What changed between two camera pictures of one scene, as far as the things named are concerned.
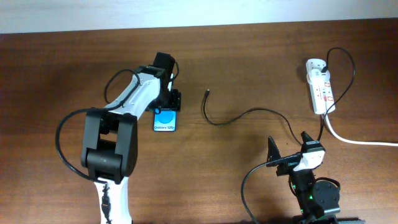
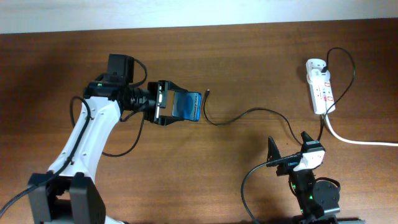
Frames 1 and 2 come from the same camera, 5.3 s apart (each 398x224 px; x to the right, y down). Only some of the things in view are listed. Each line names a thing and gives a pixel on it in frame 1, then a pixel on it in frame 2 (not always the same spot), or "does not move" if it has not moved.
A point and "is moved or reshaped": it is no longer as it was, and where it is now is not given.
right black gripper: x=291 y=164 does not move
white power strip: x=322 y=96 does not move
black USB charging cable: x=282 y=115 does not move
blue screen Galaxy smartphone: x=165 y=120 is moved or reshaped
